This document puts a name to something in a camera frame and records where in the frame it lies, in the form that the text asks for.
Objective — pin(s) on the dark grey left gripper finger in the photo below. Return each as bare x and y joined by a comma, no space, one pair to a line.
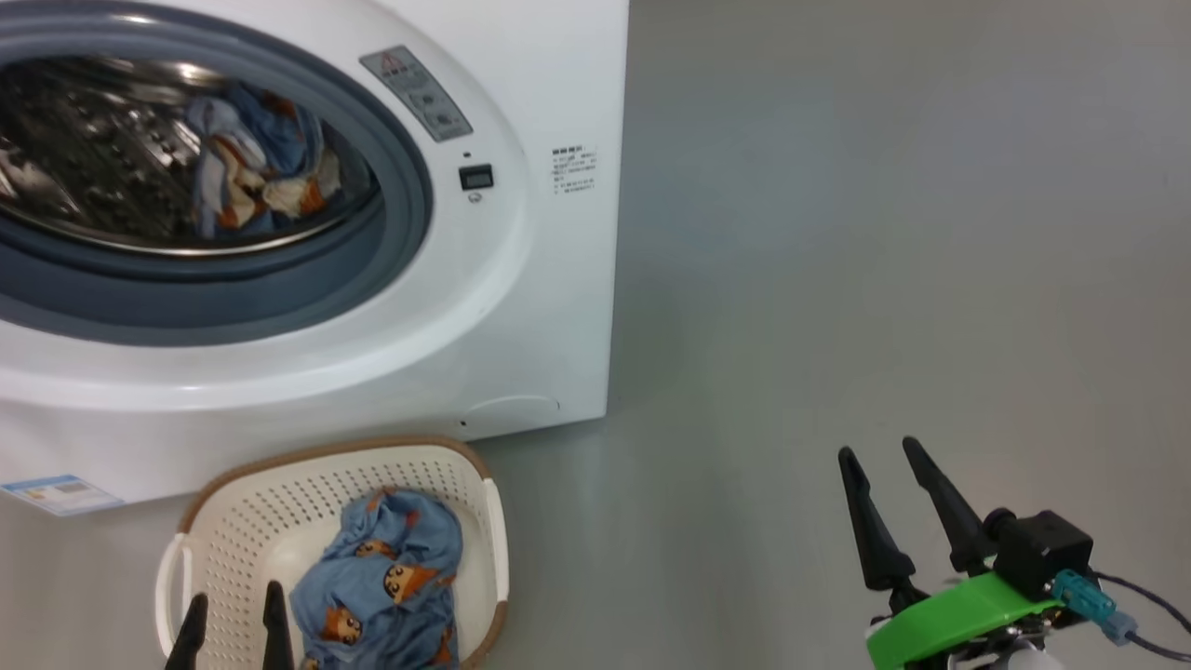
191,647
277,642

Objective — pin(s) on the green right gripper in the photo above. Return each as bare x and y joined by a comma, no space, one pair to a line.
940,623

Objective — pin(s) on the blue bear print garment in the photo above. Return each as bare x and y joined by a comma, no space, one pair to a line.
391,558
251,177

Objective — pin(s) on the white front-load washing machine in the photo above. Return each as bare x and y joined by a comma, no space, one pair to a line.
521,279

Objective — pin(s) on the stainless steel washing machine drum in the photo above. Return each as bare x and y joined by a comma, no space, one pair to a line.
93,158

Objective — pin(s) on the black door latch socket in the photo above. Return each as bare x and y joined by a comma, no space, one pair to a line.
476,177

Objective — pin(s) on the cream laundry basket brown rim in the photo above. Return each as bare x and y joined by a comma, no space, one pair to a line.
260,521

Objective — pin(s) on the blue energy label sticker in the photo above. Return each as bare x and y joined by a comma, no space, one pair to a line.
56,493

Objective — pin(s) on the round white filter cover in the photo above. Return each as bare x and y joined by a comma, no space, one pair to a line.
512,414

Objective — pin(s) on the black text print sticker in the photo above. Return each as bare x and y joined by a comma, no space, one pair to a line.
572,169

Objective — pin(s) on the grey warning sticker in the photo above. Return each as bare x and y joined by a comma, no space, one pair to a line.
419,93

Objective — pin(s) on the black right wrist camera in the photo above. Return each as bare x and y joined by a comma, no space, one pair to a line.
1047,554

